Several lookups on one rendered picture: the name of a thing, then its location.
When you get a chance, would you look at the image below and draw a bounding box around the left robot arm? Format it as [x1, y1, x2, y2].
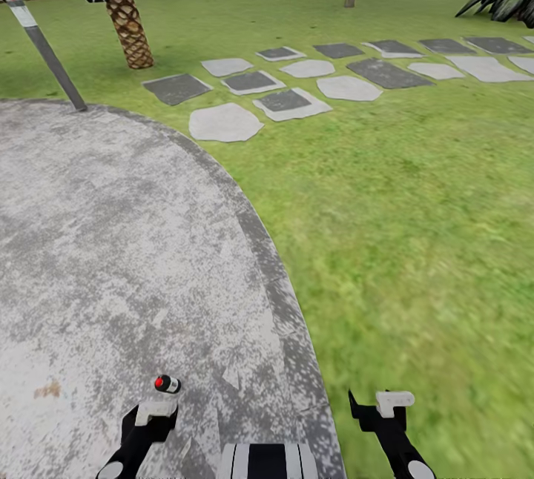
[96, 401, 178, 479]

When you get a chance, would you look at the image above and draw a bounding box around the pesticide atomizer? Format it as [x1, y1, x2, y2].
[155, 375, 181, 394]

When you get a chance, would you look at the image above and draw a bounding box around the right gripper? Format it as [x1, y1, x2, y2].
[349, 391, 406, 446]

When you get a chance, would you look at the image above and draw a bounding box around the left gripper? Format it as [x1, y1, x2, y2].
[121, 406, 177, 455]

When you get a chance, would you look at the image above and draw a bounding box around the robot trunk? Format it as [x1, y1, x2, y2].
[216, 443, 318, 479]

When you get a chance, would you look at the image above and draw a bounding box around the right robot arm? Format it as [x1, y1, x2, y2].
[349, 391, 437, 479]

